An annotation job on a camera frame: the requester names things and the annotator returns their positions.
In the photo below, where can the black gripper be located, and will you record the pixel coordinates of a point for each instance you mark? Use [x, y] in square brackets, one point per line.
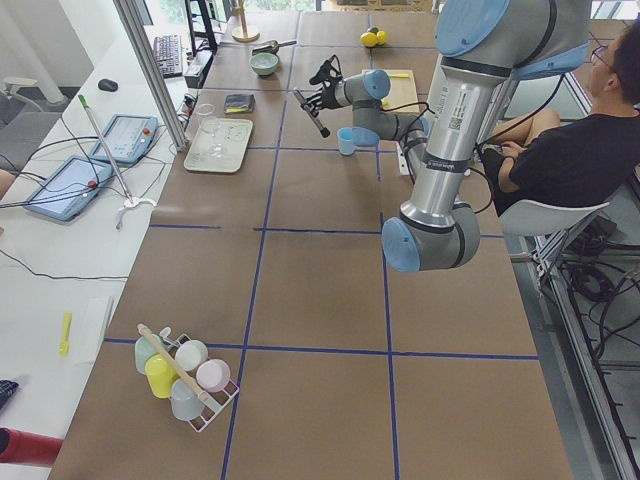
[326, 96]

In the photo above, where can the steel muddler black tip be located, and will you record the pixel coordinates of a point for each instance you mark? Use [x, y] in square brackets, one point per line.
[323, 130]

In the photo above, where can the blue paper cup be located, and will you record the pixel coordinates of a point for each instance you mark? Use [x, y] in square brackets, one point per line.
[345, 142]

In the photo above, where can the stainless steel ice scoop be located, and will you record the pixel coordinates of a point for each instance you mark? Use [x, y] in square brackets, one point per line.
[272, 46]

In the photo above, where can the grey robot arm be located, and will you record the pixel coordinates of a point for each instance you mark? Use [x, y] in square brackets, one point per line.
[482, 44]
[371, 122]

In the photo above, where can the whole yellow lemon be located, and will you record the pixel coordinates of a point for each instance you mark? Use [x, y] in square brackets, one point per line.
[381, 38]
[369, 39]

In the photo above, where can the white cup in rack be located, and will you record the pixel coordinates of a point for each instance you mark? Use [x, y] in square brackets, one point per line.
[191, 354]

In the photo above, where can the pink cup in rack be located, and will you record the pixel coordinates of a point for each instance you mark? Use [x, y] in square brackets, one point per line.
[213, 375]

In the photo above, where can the green cup in rack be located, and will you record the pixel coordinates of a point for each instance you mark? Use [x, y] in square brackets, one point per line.
[143, 351]

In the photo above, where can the yellow cup in rack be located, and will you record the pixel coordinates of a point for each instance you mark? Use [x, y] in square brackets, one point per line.
[160, 376]

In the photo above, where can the grey cup in rack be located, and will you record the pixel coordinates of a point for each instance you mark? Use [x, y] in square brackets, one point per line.
[184, 402]

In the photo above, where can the green bowl of ice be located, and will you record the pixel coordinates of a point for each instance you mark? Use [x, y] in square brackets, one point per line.
[264, 64]

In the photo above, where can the folded grey yellow cloth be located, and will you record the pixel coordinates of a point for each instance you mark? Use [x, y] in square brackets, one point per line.
[239, 104]

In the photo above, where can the bamboo cutting board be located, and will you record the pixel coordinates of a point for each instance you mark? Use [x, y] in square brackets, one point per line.
[402, 97]

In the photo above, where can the round wooden stand base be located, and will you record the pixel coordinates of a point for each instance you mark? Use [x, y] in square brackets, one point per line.
[244, 32]

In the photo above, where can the beige bear serving tray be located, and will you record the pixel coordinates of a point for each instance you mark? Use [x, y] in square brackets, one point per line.
[234, 135]

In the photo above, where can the clear wine glass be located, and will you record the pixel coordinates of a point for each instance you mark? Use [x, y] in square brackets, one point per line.
[209, 124]

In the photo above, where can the black keyboard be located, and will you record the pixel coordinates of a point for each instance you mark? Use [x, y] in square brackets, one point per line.
[167, 51]

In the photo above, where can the blue teach pendant far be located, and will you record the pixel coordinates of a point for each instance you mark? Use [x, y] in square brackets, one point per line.
[129, 137]

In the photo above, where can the blue teach pendant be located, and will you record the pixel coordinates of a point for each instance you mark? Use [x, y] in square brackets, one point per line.
[129, 137]
[69, 189]

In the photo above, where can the black computer mouse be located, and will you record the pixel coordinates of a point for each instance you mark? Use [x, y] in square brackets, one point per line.
[108, 85]

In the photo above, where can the white chair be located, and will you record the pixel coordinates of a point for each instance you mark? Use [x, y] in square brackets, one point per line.
[530, 218]

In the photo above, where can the blue teach pendant near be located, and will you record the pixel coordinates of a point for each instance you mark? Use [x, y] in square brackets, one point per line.
[69, 189]

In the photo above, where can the seated person black shirt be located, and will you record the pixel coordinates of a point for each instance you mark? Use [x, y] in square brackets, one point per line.
[584, 162]

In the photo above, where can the yellow clip on desk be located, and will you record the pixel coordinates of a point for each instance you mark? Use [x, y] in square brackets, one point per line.
[63, 346]

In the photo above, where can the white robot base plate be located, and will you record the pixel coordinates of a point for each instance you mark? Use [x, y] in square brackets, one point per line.
[402, 163]

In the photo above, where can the aluminium frame post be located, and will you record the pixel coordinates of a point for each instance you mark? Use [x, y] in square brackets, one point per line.
[134, 28]

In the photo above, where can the wooden rack handle stick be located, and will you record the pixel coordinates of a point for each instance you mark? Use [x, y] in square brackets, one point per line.
[146, 332]

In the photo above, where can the white wire cup rack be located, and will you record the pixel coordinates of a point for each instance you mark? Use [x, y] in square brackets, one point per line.
[219, 400]

